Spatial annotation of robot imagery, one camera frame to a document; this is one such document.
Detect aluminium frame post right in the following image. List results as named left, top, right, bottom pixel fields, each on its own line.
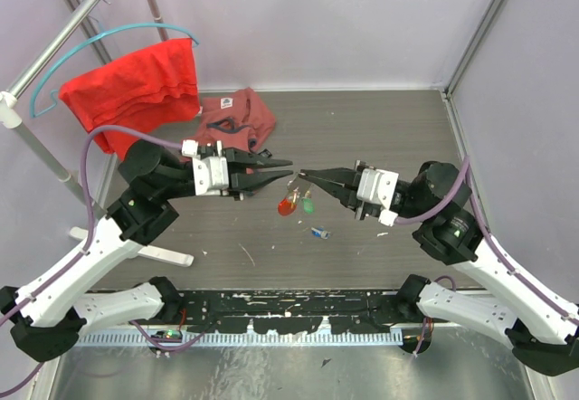
left=443, top=0, right=507, bottom=98

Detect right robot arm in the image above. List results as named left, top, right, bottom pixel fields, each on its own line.
left=299, top=161, right=578, bottom=376

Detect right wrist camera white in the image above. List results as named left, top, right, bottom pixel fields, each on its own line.
left=356, top=167, right=399, bottom=227

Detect blue tag key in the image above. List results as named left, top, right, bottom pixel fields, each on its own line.
left=311, top=227, right=331, bottom=240

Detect grey slotted cable duct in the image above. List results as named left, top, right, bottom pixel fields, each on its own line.
left=77, top=329, right=403, bottom=348

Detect green tag key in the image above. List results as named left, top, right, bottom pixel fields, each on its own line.
left=303, top=197, right=315, bottom=214

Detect dusty red shirt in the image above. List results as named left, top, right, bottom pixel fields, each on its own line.
left=193, top=88, right=277, bottom=153

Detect teal clothes hanger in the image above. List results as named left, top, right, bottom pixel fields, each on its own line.
left=29, top=23, right=201, bottom=119

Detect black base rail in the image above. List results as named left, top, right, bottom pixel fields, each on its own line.
left=148, top=277, right=435, bottom=334

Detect metal clothes rack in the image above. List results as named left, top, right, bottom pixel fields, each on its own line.
left=0, top=0, right=195, bottom=268

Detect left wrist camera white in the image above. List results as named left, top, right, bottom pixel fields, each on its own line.
left=181, top=139, right=230, bottom=196

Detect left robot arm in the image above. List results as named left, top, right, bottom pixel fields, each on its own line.
left=1, top=140, right=293, bottom=363

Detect metal key organizer red handle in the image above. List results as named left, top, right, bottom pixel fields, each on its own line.
left=278, top=174, right=307, bottom=216

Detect bright red cloth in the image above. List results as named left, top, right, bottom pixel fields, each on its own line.
left=59, top=38, right=200, bottom=133

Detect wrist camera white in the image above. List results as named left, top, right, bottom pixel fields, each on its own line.
left=181, top=139, right=230, bottom=196
left=356, top=167, right=399, bottom=227

